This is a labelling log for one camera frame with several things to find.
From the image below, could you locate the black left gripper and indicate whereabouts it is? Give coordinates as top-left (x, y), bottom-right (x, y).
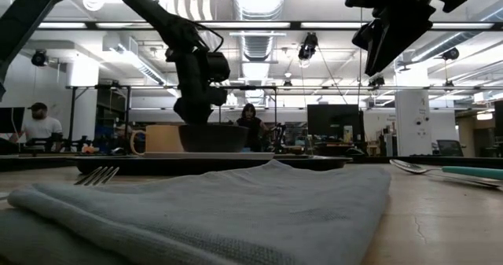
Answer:
top-left (174, 59), bottom-right (215, 125)

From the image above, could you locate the dark grey bowl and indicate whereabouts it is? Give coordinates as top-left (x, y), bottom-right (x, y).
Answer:
top-left (178, 123), bottom-right (252, 153)

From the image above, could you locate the tan mug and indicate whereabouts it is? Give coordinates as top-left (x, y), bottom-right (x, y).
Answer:
top-left (129, 124), bottom-right (185, 157)

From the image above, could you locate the grey blue cloth napkin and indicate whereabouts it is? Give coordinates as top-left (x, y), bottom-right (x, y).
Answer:
top-left (0, 159), bottom-right (393, 265)

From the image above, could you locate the spoon with teal handle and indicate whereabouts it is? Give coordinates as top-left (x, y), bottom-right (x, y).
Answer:
top-left (389, 158), bottom-right (503, 181)

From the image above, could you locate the black serving tray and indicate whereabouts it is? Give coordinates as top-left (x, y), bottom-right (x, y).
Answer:
top-left (74, 154), bottom-right (353, 176)

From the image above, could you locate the person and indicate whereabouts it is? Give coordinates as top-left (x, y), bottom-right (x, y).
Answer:
top-left (21, 101), bottom-right (64, 153)
top-left (235, 102), bottom-right (273, 153)

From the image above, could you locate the white pillar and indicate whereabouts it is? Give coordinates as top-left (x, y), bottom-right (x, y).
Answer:
top-left (395, 66), bottom-right (433, 157)

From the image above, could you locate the large black monitor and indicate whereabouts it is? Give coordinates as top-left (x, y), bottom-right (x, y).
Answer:
top-left (307, 104), bottom-right (365, 145)

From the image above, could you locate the black background robot rig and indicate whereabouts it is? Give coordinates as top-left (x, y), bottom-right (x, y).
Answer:
top-left (23, 135), bottom-right (94, 154)

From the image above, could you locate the silver fork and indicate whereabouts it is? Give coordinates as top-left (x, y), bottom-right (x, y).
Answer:
top-left (73, 165), bottom-right (120, 187)

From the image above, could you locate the dark office chair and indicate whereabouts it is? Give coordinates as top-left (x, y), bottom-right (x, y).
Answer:
top-left (435, 138), bottom-right (464, 157)

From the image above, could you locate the small black monitor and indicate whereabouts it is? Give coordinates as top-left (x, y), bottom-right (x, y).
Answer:
top-left (0, 106), bottom-right (26, 134)

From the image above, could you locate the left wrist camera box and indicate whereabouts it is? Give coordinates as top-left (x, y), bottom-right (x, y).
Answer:
top-left (211, 86), bottom-right (229, 107)

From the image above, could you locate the black left camera cable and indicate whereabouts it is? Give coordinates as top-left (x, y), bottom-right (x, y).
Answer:
top-left (194, 20), bottom-right (225, 54)

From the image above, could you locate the white rectangular air duct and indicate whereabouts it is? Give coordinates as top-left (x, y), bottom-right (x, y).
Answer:
top-left (102, 35), bottom-right (168, 86)

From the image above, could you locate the silver round ventilation duct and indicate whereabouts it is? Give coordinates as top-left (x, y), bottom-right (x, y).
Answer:
top-left (231, 0), bottom-right (288, 64)

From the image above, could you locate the black aluminium rig frame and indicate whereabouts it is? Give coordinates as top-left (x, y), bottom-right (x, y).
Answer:
top-left (0, 20), bottom-right (503, 171)

